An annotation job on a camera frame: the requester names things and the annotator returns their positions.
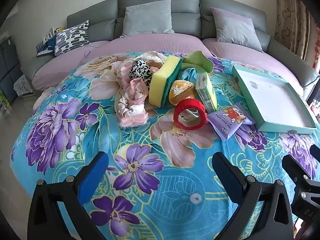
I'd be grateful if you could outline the red tape roll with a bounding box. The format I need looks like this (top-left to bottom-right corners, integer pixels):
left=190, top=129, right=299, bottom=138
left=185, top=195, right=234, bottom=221
left=174, top=98, right=207, bottom=130

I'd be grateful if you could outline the green cloth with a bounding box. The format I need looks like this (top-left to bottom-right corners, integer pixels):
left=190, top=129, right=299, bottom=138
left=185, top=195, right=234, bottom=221
left=182, top=51, right=214, bottom=74

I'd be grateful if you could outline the beige patterned curtain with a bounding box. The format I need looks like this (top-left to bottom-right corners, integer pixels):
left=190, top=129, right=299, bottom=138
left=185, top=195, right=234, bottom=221
left=274, top=0, right=320, bottom=68

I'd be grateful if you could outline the thin dark cord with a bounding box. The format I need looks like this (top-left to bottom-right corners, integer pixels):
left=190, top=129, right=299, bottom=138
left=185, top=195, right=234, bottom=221
left=84, top=45, right=98, bottom=58

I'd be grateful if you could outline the dark grey cabinet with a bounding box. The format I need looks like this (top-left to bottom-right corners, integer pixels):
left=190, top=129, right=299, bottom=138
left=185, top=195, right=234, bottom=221
left=0, top=36, right=23, bottom=105

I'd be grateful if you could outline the grey sofa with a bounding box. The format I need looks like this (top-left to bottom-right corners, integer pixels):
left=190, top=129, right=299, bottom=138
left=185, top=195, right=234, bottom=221
left=21, top=0, right=320, bottom=98

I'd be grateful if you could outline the plain grey cushion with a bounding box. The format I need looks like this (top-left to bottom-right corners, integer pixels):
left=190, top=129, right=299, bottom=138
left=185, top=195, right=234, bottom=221
left=122, top=0, right=175, bottom=37

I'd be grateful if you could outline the blue cushion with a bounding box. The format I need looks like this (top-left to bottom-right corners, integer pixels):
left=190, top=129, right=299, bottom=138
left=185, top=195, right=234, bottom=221
left=36, top=36, right=57, bottom=58

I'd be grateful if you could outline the leopard print scrunchie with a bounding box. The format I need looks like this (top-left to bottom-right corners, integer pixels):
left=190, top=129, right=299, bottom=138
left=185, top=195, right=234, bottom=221
left=129, top=59, right=154, bottom=83

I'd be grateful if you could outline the black and white patterned cushion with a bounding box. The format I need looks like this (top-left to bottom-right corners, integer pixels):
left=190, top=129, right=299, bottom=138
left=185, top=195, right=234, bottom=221
left=54, top=20, right=91, bottom=57

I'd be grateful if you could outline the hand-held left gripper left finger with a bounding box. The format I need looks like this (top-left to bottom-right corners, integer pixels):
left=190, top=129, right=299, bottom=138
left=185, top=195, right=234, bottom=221
left=27, top=151, right=109, bottom=240

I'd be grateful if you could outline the purple wet wipes packet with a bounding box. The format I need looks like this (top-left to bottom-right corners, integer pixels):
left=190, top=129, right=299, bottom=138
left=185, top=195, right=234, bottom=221
left=207, top=104, right=255, bottom=141

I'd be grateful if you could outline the teal cardboard tray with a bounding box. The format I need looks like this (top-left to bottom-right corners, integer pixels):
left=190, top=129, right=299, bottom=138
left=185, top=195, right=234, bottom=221
left=231, top=64, right=317, bottom=135

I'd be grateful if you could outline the pink fluffy scrunchie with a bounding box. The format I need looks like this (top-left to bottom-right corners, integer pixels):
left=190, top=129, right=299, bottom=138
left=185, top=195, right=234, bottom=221
left=119, top=112, right=148, bottom=128

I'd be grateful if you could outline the grey and purple cushion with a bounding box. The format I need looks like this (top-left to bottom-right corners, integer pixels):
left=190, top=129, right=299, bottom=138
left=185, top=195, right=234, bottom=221
left=211, top=7, right=263, bottom=53

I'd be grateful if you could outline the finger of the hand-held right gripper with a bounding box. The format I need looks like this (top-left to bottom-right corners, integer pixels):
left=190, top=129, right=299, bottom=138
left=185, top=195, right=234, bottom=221
left=282, top=154, right=320, bottom=198
left=309, top=144, right=320, bottom=159

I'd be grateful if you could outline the pale pink ruffled scrunchie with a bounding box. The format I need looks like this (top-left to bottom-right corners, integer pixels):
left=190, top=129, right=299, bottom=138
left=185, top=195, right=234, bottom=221
left=110, top=60, right=135, bottom=90

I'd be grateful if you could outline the pink satin scrunchie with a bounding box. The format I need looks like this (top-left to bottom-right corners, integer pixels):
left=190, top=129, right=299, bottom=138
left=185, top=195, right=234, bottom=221
left=116, top=77, right=150, bottom=119

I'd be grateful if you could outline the cream lace scrunchie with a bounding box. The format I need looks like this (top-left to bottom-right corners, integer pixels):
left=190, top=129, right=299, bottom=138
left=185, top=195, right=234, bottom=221
left=135, top=51, right=167, bottom=68

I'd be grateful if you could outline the green tissue packet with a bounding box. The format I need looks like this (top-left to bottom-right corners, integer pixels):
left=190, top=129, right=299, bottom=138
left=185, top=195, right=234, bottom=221
left=195, top=72, right=218, bottom=112

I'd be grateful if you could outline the purple sofa cover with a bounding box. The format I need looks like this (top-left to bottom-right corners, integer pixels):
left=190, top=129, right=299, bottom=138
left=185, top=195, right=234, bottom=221
left=31, top=31, right=304, bottom=92

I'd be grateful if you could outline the stack of books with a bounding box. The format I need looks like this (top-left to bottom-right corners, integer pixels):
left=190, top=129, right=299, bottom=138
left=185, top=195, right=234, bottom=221
left=42, top=26, right=67, bottom=40

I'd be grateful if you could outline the orange round packet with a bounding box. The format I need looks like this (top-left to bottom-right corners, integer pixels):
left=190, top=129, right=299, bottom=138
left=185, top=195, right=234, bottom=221
left=169, top=79, right=196, bottom=105

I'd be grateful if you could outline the yellow green sponge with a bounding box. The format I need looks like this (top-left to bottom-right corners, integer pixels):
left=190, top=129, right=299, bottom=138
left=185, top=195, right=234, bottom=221
left=149, top=56, right=183, bottom=108

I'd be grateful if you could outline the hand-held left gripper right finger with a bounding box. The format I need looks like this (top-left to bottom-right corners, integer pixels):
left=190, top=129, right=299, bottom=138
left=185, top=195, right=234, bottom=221
left=212, top=152, right=293, bottom=240

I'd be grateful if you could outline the floral teal blanket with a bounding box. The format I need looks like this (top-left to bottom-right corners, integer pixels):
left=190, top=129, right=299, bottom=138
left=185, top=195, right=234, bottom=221
left=10, top=51, right=320, bottom=240

